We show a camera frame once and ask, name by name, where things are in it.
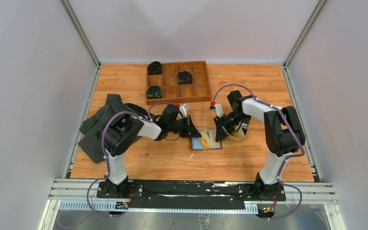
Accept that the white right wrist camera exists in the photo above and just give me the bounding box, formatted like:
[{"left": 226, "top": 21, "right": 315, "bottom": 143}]
[{"left": 209, "top": 101, "right": 225, "bottom": 117}]

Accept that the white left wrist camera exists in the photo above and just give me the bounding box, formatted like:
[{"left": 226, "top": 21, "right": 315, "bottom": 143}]
[{"left": 179, "top": 103, "right": 190, "bottom": 119}]

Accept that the black coiled belt middle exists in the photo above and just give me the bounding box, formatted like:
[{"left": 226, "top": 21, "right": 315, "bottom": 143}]
[{"left": 177, "top": 71, "right": 193, "bottom": 85}]

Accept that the gold VIP card 8835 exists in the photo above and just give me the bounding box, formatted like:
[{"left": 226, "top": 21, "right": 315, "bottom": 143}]
[{"left": 199, "top": 130, "right": 220, "bottom": 150}]

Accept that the yellow oval card tray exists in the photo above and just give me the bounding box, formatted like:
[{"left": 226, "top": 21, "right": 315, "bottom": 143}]
[{"left": 228, "top": 118, "right": 251, "bottom": 142}]

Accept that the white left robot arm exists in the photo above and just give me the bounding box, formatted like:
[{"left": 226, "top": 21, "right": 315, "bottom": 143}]
[{"left": 98, "top": 103, "right": 202, "bottom": 198}]

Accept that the black coiled belt top-left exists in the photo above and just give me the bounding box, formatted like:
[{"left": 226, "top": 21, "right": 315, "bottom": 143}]
[{"left": 147, "top": 61, "right": 162, "bottom": 75}]

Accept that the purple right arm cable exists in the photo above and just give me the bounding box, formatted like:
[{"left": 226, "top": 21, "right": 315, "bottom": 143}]
[{"left": 211, "top": 83, "right": 305, "bottom": 221}]

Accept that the wooden compartment tray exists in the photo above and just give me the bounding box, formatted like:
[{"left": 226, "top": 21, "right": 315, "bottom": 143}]
[{"left": 145, "top": 60, "right": 212, "bottom": 105}]

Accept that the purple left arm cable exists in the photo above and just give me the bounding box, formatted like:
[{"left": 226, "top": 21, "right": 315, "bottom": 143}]
[{"left": 86, "top": 101, "right": 182, "bottom": 218}]

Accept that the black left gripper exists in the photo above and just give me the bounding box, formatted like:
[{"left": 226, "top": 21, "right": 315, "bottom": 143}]
[{"left": 168, "top": 115, "right": 201, "bottom": 138}]

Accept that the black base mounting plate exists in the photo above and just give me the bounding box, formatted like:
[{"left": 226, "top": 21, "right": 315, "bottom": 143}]
[{"left": 95, "top": 180, "right": 286, "bottom": 210}]

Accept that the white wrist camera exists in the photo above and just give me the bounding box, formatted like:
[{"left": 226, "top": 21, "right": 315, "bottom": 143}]
[
  {"left": 209, "top": 101, "right": 225, "bottom": 117},
  {"left": 179, "top": 103, "right": 190, "bottom": 119}
]

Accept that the brown leather card holder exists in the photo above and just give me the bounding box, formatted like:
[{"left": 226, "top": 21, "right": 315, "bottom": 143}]
[{"left": 190, "top": 138, "right": 223, "bottom": 150}]

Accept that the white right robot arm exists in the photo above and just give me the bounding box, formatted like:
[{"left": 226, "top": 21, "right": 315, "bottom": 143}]
[{"left": 210, "top": 91, "right": 305, "bottom": 200}]

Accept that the black-green coiled belt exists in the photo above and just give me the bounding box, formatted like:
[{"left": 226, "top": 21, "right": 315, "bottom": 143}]
[{"left": 146, "top": 85, "right": 163, "bottom": 100}]

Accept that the dark grey dotted cloth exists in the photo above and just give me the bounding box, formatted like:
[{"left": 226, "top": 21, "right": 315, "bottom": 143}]
[{"left": 78, "top": 94, "right": 147, "bottom": 163}]

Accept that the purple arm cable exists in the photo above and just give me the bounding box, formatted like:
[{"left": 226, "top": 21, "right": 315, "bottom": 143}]
[
  {"left": 86, "top": 101, "right": 182, "bottom": 218},
  {"left": 211, "top": 83, "right": 305, "bottom": 221}
]

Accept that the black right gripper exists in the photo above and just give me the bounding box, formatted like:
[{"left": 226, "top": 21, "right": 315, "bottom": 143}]
[{"left": 214, "top": 111, "right": 249, "bottom": 142}]

